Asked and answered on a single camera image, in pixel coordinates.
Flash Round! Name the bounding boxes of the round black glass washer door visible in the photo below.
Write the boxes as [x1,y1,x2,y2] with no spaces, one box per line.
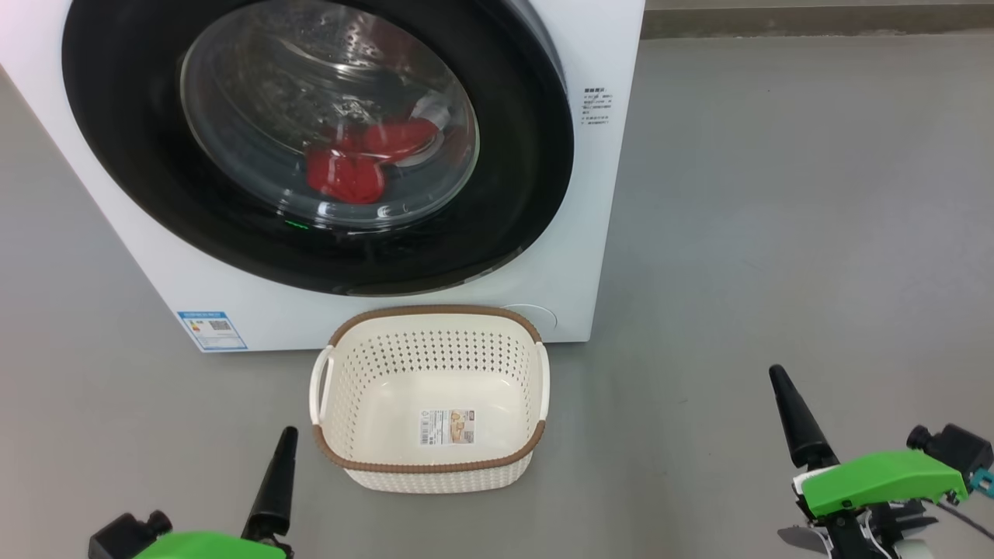
[61,0,575,297]

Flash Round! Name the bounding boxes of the faded printed sticker label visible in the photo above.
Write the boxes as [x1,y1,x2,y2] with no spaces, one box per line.
[419,408,476,448]

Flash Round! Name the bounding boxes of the cream basket with brown rim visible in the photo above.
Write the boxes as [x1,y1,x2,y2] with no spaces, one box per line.
[309,305,551,495]

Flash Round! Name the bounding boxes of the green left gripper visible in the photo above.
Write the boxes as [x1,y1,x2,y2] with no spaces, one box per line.
[132,425,299,559]

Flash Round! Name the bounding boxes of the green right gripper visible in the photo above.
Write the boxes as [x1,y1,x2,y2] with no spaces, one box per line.
[769,365,969,559]

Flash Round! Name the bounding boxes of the blue energy label sticker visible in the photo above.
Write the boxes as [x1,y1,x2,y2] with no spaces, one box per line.
[176,311,249,352]

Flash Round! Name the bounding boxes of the white front-load washing machine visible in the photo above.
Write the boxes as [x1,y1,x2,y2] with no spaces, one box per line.
[0,0,647,354]

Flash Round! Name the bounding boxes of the red and white garment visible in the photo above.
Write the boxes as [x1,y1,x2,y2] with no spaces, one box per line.
[304,116,440,205]

